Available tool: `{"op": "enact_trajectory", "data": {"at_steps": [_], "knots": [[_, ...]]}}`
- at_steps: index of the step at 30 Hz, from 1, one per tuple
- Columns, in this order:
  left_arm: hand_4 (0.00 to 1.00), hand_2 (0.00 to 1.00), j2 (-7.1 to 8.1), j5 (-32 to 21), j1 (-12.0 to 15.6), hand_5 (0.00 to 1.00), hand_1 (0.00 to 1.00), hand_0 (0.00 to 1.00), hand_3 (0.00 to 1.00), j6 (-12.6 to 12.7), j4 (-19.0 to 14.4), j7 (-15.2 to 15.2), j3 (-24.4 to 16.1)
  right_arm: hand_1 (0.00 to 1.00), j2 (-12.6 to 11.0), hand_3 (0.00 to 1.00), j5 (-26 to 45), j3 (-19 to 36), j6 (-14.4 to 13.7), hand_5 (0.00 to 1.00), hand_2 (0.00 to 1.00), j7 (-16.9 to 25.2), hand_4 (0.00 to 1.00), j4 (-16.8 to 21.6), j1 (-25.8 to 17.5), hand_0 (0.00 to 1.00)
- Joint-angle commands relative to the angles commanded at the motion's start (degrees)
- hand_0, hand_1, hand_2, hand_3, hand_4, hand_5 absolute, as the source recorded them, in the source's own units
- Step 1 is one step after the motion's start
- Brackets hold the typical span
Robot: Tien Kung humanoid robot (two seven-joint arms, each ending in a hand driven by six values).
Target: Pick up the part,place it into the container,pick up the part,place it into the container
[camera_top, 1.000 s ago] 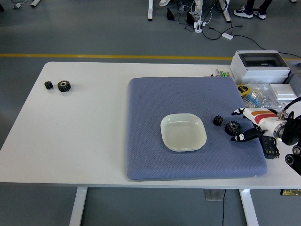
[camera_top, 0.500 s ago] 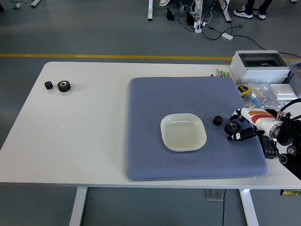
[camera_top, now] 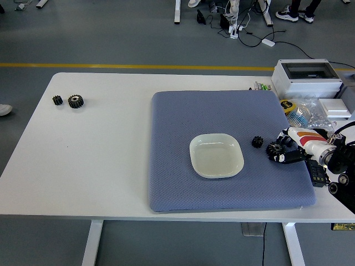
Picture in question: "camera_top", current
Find yellow black label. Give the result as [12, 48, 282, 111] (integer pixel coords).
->
[330, 223, 355, 231]

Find black floor cable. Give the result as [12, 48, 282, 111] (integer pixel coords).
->
[237, 27, 355, 70]

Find white table leg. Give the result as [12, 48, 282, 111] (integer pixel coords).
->
[82, 220, 104, 266]
[282, 222, 306, 266]

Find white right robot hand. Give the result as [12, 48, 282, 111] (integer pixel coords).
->
[273, 126, 335, 165]

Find black digital controller module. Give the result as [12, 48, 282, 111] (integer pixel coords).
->
[306, 160, 332, 188]

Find clear bag of metal parts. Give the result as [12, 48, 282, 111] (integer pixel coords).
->
[288, 99, 335, 131]

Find blue-grey textured mat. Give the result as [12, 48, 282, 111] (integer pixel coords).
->
[146, 90, 317, 213]

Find white switch panel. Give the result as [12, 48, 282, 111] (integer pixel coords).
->
[317, 98, 352, 119]

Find small green terminal connectors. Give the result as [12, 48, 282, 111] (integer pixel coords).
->
[248, 81, 272, 91]

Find grey block under table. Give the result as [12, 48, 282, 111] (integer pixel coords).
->
[241, 222, 264, 237]

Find grey electrical enclosure box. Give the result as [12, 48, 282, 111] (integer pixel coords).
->
[271, 58, 344, 100]

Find blue resistor strip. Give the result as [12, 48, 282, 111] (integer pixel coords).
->
[287, 108, 308, 128]

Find white square dish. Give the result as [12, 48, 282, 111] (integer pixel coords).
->
[189, 133, 245, 179]

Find black hanging cable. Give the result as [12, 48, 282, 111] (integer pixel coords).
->
[261, 222, 267, 266]

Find large black gear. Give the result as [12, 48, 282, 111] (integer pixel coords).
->
[266, 141, 286, 161]
[67, 94, 84, 109]

